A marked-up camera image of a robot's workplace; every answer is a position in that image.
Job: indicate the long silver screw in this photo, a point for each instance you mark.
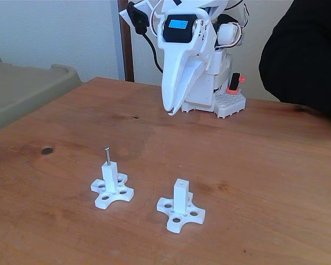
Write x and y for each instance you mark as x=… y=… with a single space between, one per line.
x=108 y=156

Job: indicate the orange and black clamp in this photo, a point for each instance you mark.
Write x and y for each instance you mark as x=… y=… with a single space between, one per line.
x=234 y=82

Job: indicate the person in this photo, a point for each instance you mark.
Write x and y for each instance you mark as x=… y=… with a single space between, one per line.
x=306 y=55

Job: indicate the beige plastic bin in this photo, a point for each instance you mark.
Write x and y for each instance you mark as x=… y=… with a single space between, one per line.
x=22 y=85

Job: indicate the small black camera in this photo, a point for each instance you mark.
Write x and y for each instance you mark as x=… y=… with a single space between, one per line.
x=141 y=22

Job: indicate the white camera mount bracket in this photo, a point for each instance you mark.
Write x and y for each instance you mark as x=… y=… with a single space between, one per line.
x=124 y=13

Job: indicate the white post stand with holes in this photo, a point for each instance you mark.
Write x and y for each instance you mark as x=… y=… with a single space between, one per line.
x=109 y=176
x=180 y=198

